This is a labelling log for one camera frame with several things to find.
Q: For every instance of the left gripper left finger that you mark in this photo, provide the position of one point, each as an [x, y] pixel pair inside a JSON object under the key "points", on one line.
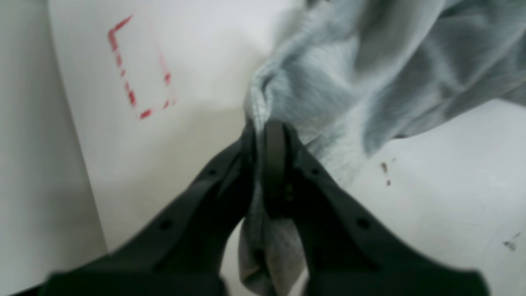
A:
{"points": [[179, 253]]}

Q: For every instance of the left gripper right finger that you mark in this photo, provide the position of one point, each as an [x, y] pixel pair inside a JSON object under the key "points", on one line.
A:
{"points": [[348, 251]]}

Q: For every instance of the grey T-shirt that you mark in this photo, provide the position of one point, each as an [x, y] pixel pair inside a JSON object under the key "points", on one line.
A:
{"points": [[417, 108]]}

